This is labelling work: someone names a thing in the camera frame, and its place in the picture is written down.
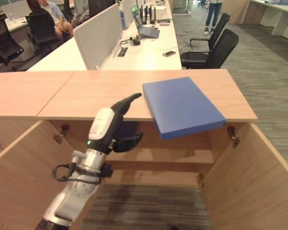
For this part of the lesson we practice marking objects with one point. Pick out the white box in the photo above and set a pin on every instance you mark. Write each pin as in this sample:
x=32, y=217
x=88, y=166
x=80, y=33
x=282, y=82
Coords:
x=158, y=10

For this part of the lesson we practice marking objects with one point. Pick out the wooden neighbouring cabinet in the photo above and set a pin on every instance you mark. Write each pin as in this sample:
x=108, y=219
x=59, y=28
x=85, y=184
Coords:
x=21, y=93

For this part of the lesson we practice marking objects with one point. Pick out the white desk with monitor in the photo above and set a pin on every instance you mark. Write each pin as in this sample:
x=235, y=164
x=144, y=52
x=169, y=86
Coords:
x=12, y=16

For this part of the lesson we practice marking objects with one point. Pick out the blue folder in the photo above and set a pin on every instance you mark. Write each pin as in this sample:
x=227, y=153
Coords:
x=182, y=105

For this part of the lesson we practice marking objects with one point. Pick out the metal cabinet hinge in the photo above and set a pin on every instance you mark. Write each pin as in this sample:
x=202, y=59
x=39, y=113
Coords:
x=61, y=133
x=233, y=135

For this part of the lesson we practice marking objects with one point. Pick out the standing person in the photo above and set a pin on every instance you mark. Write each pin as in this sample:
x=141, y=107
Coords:
x=213, y=14

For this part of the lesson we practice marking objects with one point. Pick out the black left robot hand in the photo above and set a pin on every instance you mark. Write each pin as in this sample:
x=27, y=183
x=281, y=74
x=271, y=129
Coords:
x=103, y=128

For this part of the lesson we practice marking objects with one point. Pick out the white side desk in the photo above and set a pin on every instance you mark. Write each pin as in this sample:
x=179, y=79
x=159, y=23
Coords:
x=276, y=14

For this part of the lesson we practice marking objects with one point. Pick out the wooden office cabinet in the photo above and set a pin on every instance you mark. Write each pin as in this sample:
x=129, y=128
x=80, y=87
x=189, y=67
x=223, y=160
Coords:
x=144, y=100

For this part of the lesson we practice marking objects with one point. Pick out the black smartphone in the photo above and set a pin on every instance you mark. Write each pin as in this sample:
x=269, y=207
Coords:
x=169, y=53

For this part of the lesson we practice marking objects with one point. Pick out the seated person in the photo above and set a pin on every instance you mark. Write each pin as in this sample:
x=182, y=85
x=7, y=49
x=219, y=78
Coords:
x=42, y=16
x=55, y=14
x=80, y=12

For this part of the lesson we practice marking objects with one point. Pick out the black flat device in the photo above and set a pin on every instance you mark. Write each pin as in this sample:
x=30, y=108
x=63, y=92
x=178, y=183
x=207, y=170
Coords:
x=163, y=21

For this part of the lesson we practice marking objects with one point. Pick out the open grey laptop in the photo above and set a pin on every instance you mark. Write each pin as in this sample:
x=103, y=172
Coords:
x=144, y=27

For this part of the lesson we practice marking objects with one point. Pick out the wooden cabinet door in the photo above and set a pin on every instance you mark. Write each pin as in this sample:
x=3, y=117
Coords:
x=26, y=182
x=252, y=182

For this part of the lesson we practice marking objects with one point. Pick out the black mesh office chair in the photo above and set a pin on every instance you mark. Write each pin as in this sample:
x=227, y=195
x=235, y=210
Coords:
x=3, y=45
x=42, y=31

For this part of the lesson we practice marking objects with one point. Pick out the black router with antennas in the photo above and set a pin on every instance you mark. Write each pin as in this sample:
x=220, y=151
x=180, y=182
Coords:
x=147, y=15

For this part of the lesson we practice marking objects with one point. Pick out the small black electronic device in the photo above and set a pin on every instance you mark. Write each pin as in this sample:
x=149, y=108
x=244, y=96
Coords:
x=135, y=40

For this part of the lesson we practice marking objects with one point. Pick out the white office desk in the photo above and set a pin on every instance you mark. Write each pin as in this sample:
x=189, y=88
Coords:
x=134, y=50

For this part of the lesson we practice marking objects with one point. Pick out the white desk divider panel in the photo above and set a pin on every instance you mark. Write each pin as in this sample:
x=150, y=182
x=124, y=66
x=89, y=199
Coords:
x=129, y=9
x=98, y=36

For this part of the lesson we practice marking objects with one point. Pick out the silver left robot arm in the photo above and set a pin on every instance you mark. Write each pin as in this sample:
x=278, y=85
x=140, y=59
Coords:
x=75, y=182

